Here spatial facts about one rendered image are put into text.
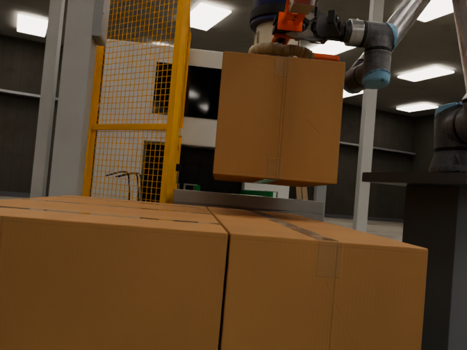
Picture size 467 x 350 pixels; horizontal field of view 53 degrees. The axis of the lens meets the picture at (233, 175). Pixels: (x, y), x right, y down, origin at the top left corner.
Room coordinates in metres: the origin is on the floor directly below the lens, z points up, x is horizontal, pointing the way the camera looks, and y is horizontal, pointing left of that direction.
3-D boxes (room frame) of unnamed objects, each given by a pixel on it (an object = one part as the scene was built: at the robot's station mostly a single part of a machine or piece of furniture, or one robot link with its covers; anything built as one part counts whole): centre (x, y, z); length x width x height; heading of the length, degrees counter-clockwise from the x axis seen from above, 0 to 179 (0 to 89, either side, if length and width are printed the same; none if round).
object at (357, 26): (1.57, -0.36, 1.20); 0.09 x 0.05 x 0.10; 5
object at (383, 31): (1.58, -0.45, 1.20); 0.12 x 0.09 x 0.10; 95
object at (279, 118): (1.78, -0.12, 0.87); 0.60 x 0.40 x 0.40; 2
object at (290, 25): (1.56, -0.14, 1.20); 0.10 x 0.08 x 0.06; 94
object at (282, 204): (2.17, -0.08, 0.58); 0.70 x 0.03 x 0.06; 95
